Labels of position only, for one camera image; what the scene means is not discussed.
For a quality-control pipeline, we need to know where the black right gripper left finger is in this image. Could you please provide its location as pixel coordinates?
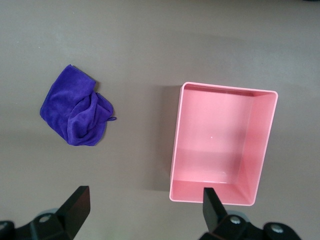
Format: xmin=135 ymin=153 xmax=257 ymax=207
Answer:
xmin=0 ymin=185 xmax=91 ymax=240

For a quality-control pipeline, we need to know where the purple microfibre cloth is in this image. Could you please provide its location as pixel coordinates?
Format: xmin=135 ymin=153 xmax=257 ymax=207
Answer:
xmin=39 ymin=64 xmax=118 ymax=147

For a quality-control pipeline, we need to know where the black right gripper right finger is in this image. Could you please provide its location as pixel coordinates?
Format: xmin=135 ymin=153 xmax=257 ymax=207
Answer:
xmin=199 ymin=187 xmax=301 ymax=240

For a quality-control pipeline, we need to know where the pink plastic bin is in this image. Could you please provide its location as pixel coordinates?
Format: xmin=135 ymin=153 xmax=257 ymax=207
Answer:
xmin=169 ymin=81 xmax=279 ymax=207

